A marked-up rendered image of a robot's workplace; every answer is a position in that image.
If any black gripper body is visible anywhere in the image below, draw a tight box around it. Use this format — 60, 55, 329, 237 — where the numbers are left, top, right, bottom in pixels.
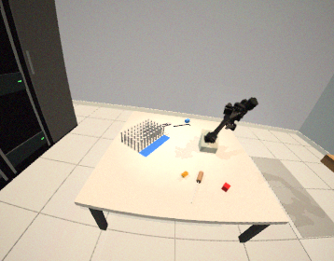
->
229, 103, 246, 131

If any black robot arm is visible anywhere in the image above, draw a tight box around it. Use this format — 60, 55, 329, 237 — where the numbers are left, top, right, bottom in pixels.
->
203, 97, 258, 144

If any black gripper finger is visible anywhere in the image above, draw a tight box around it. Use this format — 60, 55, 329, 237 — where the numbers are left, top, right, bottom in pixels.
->
225, 121, 235, 130
229, 106, 243, 119

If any blue flat strip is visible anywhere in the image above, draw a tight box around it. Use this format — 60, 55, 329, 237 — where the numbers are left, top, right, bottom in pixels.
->
138, 135, 170, 158

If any orange-handled screwdriver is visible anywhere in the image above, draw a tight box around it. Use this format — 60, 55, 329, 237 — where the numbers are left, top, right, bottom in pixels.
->
179, 171, 188, 179

